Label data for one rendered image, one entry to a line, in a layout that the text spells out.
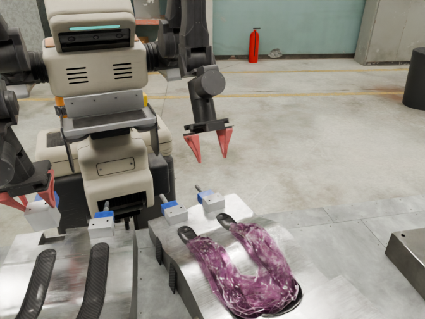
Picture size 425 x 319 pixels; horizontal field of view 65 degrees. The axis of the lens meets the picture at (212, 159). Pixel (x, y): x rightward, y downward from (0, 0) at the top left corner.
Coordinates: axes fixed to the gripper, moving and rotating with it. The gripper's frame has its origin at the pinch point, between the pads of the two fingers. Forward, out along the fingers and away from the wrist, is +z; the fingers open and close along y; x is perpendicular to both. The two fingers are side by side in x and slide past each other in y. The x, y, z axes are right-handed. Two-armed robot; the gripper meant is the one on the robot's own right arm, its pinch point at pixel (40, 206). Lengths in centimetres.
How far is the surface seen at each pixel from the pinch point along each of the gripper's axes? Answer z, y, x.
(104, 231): 7.9, 11.2, -3.7
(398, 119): 166, 268, 206
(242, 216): 18.0, 43.6, 0.1
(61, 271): 7.7, 3.2, -12.0
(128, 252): 9.7, 16.1, -9.6
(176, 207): 13.7, 27.5, 4.0
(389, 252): 24, 76, -16
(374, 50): 185, 372, 414
